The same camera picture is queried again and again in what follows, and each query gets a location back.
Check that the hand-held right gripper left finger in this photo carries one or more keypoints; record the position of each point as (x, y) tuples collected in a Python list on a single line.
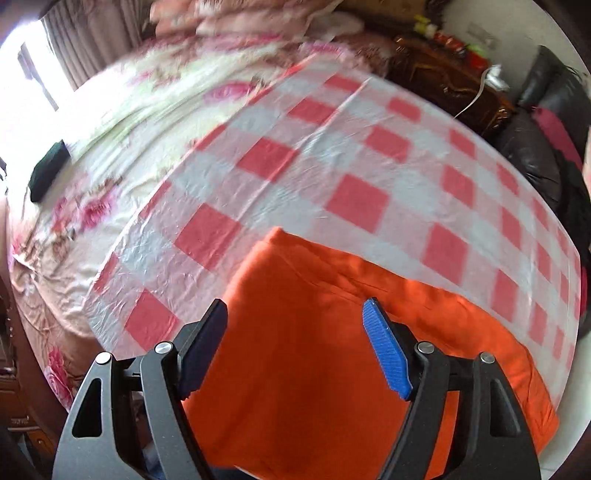
[(203, 346)]

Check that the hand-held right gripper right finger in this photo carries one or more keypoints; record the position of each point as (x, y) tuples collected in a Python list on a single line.
[(385, 350)]

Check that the orange pants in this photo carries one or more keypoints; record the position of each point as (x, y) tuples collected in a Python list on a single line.
[(300, 369)]

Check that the brown wooden cabinet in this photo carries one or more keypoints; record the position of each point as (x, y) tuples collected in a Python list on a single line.
[(11, 397)]

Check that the red white checkered plastic sheet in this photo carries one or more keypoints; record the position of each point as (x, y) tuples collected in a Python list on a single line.
[(323, 152)]

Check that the black case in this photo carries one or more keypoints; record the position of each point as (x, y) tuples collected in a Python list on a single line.
[(48, 170)]

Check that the pink floral bed sheet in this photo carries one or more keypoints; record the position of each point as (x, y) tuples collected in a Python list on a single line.
[(138, 115)]

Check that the black leather sofa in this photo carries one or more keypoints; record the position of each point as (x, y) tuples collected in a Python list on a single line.
[(521, 147)]

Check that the black clothes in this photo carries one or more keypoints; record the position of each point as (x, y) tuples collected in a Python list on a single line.
[(575, 194)]

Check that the maroon cushion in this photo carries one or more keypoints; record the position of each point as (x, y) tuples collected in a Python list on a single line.
[(556, 134)]

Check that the dark wooden nightstand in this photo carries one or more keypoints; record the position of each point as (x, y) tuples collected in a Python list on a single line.
[(438, 78)]

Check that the white charger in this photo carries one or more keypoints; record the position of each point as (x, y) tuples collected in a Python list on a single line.
[(496, 78)]

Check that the red box with green top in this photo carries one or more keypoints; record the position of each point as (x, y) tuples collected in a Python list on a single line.
[(476, 54)]

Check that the yellow box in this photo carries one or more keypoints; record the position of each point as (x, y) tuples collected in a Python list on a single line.
[(425, 25)]

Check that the patterned curtain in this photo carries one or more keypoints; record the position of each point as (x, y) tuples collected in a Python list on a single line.
[(92, 37)]

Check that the checked pillow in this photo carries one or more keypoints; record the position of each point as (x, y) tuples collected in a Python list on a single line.
[(337, 25)]

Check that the red floral folded quilt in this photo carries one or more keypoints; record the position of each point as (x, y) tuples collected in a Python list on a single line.
[(258, 16)]

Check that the wall outlet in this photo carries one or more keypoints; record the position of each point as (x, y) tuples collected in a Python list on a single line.
[(484, 36)]

